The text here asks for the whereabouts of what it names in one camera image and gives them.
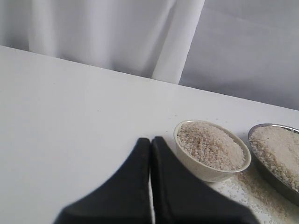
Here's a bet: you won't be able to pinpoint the white ceramic bowl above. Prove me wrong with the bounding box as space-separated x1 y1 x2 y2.
173 120 251 182

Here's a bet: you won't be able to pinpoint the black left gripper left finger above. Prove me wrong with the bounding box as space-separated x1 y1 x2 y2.
55 138 152 224

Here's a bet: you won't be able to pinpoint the round steel tray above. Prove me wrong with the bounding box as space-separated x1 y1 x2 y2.
248 123 299 206

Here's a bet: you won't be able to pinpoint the white backdrop curtain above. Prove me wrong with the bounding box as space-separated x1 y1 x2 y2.
0 0 299 110

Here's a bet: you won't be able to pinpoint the spilled rice grains on table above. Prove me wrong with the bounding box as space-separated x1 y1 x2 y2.
207 164 299 224

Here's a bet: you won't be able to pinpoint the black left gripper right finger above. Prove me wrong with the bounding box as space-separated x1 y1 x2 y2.
150 137 258 224

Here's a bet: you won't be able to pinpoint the rice in steel tray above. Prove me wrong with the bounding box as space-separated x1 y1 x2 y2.
249 126 299 192

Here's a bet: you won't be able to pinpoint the rice in white bowl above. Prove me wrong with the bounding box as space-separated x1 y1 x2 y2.
177 122 245 171

